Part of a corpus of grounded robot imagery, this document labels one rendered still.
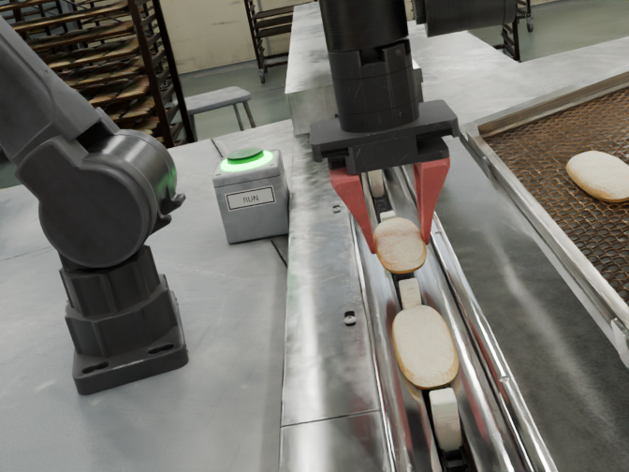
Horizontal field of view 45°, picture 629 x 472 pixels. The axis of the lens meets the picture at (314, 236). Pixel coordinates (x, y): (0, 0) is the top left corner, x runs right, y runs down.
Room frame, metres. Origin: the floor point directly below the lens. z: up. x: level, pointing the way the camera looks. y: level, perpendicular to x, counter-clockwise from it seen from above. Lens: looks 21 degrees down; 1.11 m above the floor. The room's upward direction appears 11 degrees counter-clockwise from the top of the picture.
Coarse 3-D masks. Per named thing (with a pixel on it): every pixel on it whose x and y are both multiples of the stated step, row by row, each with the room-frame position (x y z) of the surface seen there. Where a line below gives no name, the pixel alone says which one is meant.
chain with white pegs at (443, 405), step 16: (368, 176) 0.83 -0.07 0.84; (384, 192) 0.76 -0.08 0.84; (384, 208) 0.72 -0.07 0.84; (400, 288) 0.48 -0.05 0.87; (416, 288) 0.48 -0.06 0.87; (400, 304) 0.51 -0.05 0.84; (416, 304) 0.48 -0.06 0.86; (432, 400) 0.34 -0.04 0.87; (448, 400) 0.34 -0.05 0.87; (432, 416) 0.34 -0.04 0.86; (448, 416) 0.34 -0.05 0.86; (432, 432) 0.36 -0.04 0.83; (448, 432) 0.34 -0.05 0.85; (448, 448) 0.34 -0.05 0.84; (448, 464) 0.33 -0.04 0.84; (464, 464) 0.32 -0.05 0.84
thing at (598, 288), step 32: (576, 96) 0.72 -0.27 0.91; (480, 128) 0.73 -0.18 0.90; (512, 128) 0.72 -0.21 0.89; (576, 128) 0.65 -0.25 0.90; (608, 128) 0.62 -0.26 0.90; (512, 160) 0.64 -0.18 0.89; (544, 160) 0.61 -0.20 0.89; (512, 192) 0.55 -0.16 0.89; (576, 192) 0.53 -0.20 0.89; (544, 224) 0.47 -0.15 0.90; (576, 256) 0.43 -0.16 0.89; (608, 256) 0.42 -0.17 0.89; (608, 288) 0.38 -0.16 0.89; (608, 320) 0.36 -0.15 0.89
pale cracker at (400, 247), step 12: (384, 228) 0.56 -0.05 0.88; (396, 228) 0.55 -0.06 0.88; (408, 228) 0.55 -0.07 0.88; (384, 240) 0.54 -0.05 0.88; (396, 240) 0.53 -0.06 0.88; (408, 240) 0.52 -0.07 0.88; (420, 240) 0.53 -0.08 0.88; (384, 252) 0.52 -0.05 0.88; (396, 252) 0.51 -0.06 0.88; (408, 252) 0.51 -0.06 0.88; (420, 252) 0.51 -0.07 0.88; (384, 264) 0.50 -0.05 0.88; (396, 264) 0.50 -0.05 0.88; (408, 264) 0.49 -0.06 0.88; (420, 264) 0.49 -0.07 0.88
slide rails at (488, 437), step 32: (416, 224) 0.63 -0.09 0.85; (384, 288) 0.52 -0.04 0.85; (448, 288) 0.50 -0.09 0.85; (384, 320) 0.47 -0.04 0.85; (448, 320) 0.45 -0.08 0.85; (384, 352) 0.43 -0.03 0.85; (384, 384) 0.39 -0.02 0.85; (480, 384) 0.37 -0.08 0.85; (416, 416) 0.36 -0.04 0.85; (480, 416) 0.35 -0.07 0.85; (416, 448) 0.33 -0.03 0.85; (480, 448) 0.32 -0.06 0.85; (512, 448) 0.31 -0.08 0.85
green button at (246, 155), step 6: (240, 150) 0.80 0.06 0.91; (246, 150) 0.80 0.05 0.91; (252, 150) 0.79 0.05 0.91; (258, 150) 0.79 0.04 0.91; (228, 156) 0.78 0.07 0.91; (234, 156) 0.78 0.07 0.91; (240, 156) 0.78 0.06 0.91; (246, 156) 0.77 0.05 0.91; (252, 156) 0.77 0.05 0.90; (258, 156) 0.77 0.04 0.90; (228, 162) 0.78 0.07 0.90; (234, 162) 0.77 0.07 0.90; (240, 162) 0.77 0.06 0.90; (246, 162) 0.77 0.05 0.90
